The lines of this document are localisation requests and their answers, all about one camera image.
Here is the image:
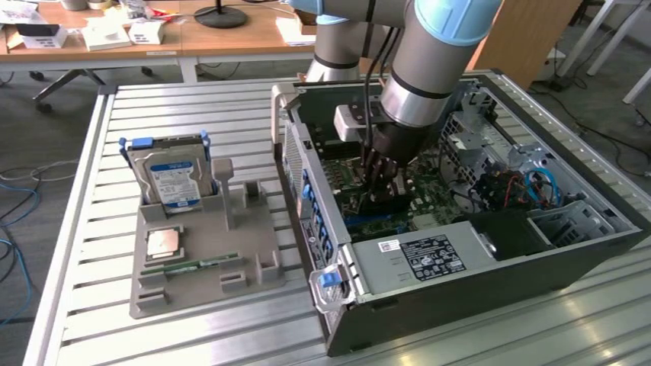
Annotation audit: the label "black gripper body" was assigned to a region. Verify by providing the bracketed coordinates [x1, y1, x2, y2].
[361, 120, 441, 168]

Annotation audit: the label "blue expansion slot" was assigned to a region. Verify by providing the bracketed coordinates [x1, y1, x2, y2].
[344, 213, 396, 226]

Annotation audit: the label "green motherboard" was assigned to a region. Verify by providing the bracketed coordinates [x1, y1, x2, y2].
[319, 155, 461, 236]

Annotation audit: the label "silver drive cage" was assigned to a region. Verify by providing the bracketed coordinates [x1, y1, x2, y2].
[437, 85, 516, 185]

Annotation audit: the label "blue card retainer bar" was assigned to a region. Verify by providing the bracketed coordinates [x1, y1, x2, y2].
[299, 169, 337, 268]

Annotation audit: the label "black power supply label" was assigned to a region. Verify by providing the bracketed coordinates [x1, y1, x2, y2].
[400, 233, 467, 282]

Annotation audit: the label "grey power supply unit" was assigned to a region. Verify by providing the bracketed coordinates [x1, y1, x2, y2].
[349, 221, 499, 297]

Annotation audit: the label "blue case latch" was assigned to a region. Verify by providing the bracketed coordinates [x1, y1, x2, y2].
[315, 271, 340, 290]

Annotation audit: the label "black open PC case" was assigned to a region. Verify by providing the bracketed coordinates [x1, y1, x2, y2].
[272, 68, 648, 358]

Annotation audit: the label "white booklet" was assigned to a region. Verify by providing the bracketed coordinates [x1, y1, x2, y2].
[275, 16, 319, 47]

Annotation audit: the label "wooden cabinet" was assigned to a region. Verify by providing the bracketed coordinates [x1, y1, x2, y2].
[464, 0, 584, 89]

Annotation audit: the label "grey disk bay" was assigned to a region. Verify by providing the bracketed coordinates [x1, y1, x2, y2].
[527, 199, 619, 249]

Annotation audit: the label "hard disk blue label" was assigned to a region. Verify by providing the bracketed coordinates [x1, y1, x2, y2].
[127, 147, 208, 213]

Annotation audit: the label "green RAM stick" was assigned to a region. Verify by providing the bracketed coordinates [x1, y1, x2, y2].
[140, 254, 241, 274]

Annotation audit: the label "grey parts rack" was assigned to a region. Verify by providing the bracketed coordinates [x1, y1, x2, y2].
[128, 157, 285, 320]

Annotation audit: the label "wooden desk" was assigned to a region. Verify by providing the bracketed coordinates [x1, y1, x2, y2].
[0, 0, 460, 83]

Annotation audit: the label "CPU chip metal lid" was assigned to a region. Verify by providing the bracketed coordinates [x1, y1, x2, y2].
[147, 229, 183, 260]

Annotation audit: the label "white table legs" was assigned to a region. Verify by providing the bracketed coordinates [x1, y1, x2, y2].
[557, 0, 651, 104]

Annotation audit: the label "black lamp base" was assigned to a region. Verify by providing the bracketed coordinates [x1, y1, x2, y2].
[193, 0, 249, 29]

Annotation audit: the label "white box with black label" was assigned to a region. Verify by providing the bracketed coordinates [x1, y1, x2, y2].
[127, 20, 167, 46]

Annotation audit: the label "white box with round print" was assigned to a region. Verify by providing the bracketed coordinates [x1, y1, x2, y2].
[80, 21, 135, 52]

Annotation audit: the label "black desk leg with casters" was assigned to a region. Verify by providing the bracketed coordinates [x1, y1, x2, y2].
[28, 67, 155, 112]

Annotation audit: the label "white box with black lid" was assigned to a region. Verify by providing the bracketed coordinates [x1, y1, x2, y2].
[14, 23, 69, 50]

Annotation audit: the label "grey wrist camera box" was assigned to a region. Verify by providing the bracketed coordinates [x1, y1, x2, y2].
[332, 104, 388, 143]

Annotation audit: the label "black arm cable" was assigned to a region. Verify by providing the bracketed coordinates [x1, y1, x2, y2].
[375, 25, 404, 104]
[361, 0, 380, 153]

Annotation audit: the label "red wire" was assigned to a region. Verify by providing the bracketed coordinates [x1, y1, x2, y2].
[501, 176, 525, 209]

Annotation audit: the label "blue wire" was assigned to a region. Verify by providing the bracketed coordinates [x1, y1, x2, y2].
[524, 167, 563, 209]

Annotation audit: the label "black floor cable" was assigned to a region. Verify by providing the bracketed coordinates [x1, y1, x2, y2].
[532, 75, 651, 169]

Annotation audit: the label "white floor cable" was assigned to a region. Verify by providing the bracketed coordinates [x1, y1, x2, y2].
[0, 159, 79, 183]

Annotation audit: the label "blue floor cable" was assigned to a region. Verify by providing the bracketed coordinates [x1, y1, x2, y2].
[0, 181, 43, 326]

